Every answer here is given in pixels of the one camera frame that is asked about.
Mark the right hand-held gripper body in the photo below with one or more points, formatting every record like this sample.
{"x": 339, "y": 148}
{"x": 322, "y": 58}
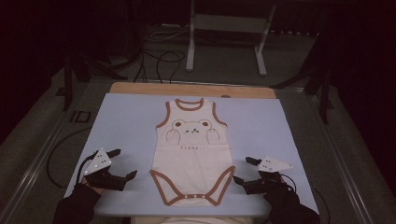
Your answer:
{"x": 272, "y": 165}

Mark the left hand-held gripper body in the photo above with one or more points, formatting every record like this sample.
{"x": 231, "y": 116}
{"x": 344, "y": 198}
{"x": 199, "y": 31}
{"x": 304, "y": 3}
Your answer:
{"x": 99, "y": 161}

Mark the cream baby bodysuit brown trim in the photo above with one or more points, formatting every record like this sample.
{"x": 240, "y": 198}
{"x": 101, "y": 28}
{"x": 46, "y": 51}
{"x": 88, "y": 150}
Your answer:
{"x": 193, "y": 168}

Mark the person's right hand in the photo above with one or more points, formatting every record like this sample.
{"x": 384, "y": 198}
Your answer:
{"x": 282, "y": 180}

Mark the person's left hand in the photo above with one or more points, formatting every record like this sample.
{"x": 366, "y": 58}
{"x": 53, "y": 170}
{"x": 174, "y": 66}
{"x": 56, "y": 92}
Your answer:
{"x": 84, "y": 181}

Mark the light blue mat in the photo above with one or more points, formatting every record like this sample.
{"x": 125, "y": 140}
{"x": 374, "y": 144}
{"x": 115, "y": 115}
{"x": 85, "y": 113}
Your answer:
{"x": 124, "y": 124}

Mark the black metal stand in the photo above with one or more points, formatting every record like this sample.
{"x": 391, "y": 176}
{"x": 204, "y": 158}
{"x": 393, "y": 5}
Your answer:
{"x": 67, "y": 84}
{"x": 325, "y": 93}

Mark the white metal stand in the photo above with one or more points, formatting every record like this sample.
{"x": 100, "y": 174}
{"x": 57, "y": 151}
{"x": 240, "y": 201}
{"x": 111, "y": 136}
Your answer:
{"x": 230, "y": 23}

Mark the black rectangular bracket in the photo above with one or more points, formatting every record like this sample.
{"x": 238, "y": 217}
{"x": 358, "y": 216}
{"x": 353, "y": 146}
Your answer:
{"x": 80, "y": 116}

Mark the aluminium frame rail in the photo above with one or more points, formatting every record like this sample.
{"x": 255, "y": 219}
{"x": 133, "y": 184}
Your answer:
{"x": 40, "y": 161}
{"x": 336, "y": 161}

